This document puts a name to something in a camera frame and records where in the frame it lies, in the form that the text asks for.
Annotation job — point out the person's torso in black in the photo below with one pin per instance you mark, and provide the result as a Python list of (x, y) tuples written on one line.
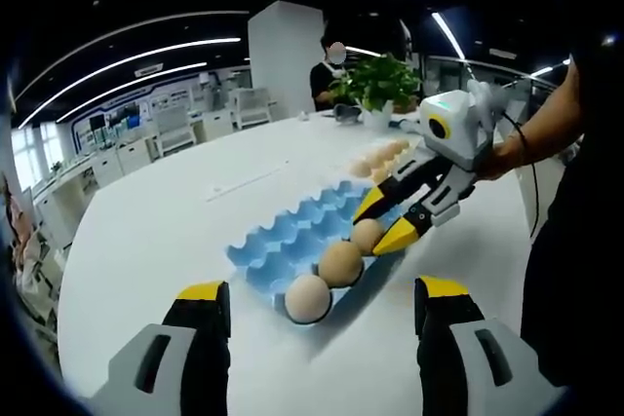
[(575, 240)]

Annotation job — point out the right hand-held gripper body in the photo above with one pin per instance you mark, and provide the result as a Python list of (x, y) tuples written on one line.
[(463, 133)]

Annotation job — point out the white table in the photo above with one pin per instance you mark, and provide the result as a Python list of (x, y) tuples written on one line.
[(170, 221)]

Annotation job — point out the white square pillar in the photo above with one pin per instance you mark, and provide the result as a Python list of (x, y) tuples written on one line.
[(283, 60)]

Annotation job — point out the bright window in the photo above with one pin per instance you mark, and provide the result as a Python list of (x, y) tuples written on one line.
[(29, 158)]

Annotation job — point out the small white grey device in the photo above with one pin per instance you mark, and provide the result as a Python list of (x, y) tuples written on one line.
[(407, 126)]

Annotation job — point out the green potted plant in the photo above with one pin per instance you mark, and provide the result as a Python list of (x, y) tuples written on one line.
[(385, 80)]

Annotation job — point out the small white bottle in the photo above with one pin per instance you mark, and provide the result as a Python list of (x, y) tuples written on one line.
[(304, 118)]

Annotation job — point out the long ceiling light strip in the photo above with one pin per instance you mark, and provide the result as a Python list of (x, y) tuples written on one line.
[(136, 78), (146, 53), (448, 36)]

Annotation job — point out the white plant pot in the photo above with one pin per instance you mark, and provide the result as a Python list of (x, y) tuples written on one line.
[(378, 116)]

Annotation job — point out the single pale egg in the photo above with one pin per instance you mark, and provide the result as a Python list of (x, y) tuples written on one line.
[(308, 298)]

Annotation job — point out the blue framed wall display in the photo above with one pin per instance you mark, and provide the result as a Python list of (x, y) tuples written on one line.
[(127, 114)]

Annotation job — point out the person's right hand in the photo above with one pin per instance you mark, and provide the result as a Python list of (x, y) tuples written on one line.
[(504, 160)]

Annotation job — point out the dark grey device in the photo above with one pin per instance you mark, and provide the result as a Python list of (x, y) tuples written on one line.
[(347, 114)]

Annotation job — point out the blue egg tray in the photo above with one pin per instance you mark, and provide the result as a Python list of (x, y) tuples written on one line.
[(292, 236)]

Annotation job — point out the white cabinet row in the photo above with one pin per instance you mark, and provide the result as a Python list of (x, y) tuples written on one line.
[(73, 192)]

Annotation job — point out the single brown egg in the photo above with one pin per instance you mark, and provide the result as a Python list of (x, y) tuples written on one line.
[(341, 265), (366, 237)]

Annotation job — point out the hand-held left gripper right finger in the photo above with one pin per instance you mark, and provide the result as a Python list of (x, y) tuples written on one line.
[(487, 367)]

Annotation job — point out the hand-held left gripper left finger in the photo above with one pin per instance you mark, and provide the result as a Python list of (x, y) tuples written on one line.
[(161, 367)]

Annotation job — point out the white chair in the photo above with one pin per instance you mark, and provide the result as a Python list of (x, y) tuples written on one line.
[(174, 128), (253, 106)]

